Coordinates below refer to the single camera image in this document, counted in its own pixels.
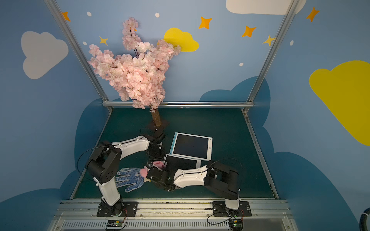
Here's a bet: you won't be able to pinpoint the pink cloth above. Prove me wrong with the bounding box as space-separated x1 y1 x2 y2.
139 161 166 178

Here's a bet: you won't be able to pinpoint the white drawing tablet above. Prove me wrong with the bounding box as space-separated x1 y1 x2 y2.
163 155 201 172
169 132 213 161

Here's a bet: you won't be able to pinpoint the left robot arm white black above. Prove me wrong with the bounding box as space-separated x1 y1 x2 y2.
85 129 165 217

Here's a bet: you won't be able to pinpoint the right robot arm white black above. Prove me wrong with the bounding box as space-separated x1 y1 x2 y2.
145 161 240 213

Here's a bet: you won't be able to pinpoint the blue dotted work glove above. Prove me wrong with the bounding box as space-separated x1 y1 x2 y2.
115 167 150 193

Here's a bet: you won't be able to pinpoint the left green circuit board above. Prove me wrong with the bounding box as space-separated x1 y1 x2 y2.
106 219 125 230

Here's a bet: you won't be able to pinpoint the green circuit board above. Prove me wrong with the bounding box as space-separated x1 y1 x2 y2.
106 219 125 230
228 219 243 231

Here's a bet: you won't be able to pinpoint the pink cherry blossom tree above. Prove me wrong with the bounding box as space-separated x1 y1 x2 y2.
88 17 181 129

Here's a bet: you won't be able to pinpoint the right green circuit board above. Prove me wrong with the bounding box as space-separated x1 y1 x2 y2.
228 219 243 231

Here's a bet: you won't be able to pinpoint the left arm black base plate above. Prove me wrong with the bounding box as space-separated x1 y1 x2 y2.
96 200 138 218

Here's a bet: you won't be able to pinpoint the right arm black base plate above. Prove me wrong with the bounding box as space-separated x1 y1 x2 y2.
212 201 252 217

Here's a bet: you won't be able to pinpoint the aluminium front mounting rail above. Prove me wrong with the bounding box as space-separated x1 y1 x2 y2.
48 198 298 231

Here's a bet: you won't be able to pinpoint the aluminium frame rails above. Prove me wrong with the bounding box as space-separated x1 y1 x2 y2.
46 1 292 198

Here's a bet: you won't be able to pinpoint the black hose at right edge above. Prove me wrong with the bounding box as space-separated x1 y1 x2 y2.
359 207 370 231

